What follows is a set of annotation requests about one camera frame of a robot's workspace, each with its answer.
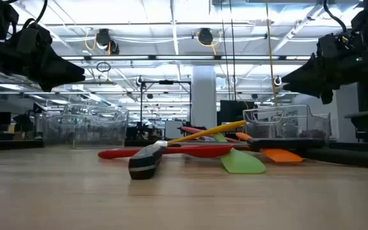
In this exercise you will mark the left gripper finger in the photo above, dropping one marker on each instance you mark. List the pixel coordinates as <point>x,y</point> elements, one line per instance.
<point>49,86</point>
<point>59,72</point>

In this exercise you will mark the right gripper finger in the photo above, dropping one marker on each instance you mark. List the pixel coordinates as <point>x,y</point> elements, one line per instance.
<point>318,89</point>
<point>308,72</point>

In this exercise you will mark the orange silicone spatula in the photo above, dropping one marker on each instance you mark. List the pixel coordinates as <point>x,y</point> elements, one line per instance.
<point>280,155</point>

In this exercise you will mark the red silicone spoon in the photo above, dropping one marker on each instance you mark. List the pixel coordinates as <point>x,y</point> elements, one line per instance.
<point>123,153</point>

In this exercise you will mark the green silicone spatula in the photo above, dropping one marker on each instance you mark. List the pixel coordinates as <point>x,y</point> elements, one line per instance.
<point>241,163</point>

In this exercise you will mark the yellow silicone spatula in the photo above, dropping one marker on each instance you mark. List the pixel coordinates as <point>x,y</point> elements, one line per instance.
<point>209,131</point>

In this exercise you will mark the clear plastic bin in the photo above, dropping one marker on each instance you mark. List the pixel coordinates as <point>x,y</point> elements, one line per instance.
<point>286,124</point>
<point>85,127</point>

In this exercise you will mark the black background monitor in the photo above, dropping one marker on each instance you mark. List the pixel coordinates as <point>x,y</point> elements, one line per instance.
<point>235,111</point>

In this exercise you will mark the white building column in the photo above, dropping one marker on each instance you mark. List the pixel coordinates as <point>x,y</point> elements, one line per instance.
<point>203,96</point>

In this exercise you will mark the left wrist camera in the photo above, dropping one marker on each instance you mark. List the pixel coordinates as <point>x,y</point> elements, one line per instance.
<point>30,38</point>

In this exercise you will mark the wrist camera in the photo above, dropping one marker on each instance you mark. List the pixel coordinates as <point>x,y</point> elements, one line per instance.
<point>30,38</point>
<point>331,44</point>

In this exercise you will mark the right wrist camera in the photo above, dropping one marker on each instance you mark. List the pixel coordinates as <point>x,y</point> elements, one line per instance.
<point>331,44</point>

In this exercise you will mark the black background frame rig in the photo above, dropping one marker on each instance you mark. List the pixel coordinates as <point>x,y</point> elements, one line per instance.
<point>166,82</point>

